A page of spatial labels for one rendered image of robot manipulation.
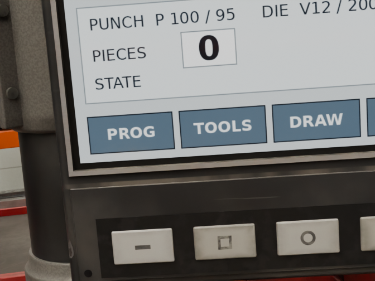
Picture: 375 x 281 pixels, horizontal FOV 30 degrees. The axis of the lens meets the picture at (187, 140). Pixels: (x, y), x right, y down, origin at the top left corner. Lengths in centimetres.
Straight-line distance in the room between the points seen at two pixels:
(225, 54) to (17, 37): 20
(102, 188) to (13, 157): 481
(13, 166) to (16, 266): 393
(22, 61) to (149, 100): 16
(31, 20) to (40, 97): 6
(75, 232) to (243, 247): 10
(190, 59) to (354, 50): 9
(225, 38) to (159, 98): 5
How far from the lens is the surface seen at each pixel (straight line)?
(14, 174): 525
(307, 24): 41
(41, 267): 59
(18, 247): 144
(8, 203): 271
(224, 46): 41
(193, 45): 41
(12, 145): 264
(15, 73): 55
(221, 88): 41
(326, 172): 42
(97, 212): 43
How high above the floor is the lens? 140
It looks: 10 degrees down
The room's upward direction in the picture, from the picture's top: 4 degrees counter-clockwise
